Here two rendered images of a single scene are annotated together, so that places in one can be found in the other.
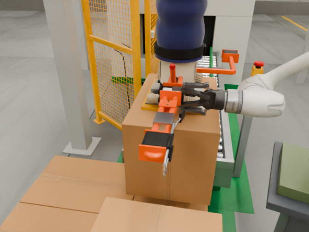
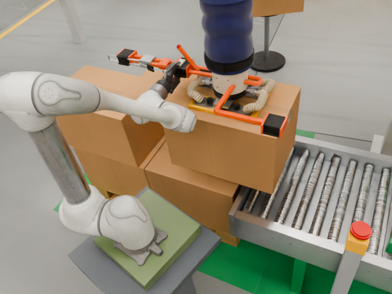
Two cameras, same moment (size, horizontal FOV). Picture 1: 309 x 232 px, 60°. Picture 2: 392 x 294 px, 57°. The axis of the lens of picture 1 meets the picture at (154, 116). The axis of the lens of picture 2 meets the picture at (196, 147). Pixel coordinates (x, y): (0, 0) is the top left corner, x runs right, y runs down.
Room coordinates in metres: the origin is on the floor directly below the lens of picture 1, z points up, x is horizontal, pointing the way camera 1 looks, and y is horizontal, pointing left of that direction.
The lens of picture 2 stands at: (1.58, -1.51, 2.17)
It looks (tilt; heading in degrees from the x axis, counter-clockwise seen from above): 44 degrees down; 114
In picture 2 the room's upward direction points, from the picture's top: 10 degrees counter-clockwise
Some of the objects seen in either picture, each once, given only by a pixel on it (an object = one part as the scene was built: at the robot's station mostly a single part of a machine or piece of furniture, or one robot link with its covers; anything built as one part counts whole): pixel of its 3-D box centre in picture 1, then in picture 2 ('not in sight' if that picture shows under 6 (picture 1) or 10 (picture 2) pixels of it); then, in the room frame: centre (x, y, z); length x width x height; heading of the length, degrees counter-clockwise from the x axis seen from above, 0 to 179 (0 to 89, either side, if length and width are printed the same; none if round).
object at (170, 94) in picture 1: (171, 93); (184, 67); (0.95, -0.07, 1.20); 0.10 x 0.08 x 0.06; 80
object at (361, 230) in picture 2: (258, 65); (360, 231); (1.79, -0.73, 1.02); 0.07 x 0.07 x 0.04
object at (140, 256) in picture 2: not in sight; (142, 239); (0.95, -0.83, 0.83); 0.22 x 0.18 x 0.06; 159
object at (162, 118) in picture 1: (163, 123); (148, 62); (0.74, -0.03, 1.20); 0.07 x 0.07 x 0.04; 80
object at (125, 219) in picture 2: not in sight; (128, 219); (0.92, -0.83, 0.97); 0.18 x 0.16 x 0.22; 2
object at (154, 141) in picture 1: (154, 145); (127, 56); (0.61, 0.00, 1.21); 0.08 x 0.07 x 0.05; 170
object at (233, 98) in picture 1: (231, 101); (157, 94); (0.89, -0.29, 1.20); 0.09 x 0.06 x 0.09; 170
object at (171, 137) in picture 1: (175, 136); (130, 63); (0.65, -0.06, 1.21); 0.31 x 0.03 x 0.05; 170
